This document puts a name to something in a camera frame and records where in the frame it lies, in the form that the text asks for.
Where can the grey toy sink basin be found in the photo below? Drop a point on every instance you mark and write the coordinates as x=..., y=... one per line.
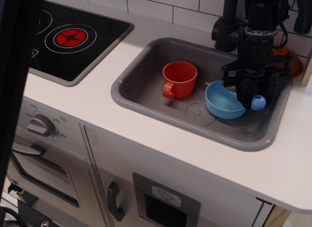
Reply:
x=139, y=88

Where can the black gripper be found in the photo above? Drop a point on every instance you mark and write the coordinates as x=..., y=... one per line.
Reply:
x=255, y=63

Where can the orange plastic cup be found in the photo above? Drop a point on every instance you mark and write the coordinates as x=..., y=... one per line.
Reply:
x=179, y=78

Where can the dark grey toy faucet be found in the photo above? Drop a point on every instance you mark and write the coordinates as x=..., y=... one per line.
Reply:
x=262, y=15

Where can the white cabinet door with panel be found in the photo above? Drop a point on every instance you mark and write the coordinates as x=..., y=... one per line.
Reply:
x=156, y=190

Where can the grey and blue toy spoon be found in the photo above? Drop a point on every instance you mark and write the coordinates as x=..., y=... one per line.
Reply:
x=258, y=102

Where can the grey cabinet door handle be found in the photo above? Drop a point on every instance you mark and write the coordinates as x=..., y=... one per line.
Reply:
x=114, y=211

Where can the orange transparent pot lid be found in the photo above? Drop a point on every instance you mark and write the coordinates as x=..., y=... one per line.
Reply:
x=296, y=65

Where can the black toy stove top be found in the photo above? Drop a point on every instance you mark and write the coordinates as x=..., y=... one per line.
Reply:
x=70, y=43

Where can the grey oven knob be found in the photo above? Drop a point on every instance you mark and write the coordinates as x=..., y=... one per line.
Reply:
x=41, y=125

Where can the black base plate with screw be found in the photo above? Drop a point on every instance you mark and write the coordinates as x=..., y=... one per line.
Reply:
x=33, y=218

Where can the white toy oven door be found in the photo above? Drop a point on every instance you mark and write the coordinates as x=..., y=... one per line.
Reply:
x=60, y=177

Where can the blue plastic bowl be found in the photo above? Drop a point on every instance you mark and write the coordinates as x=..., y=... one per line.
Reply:
x=222, y=102

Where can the grey oven door handle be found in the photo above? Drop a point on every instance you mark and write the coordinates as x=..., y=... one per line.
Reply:
x=31, y=151

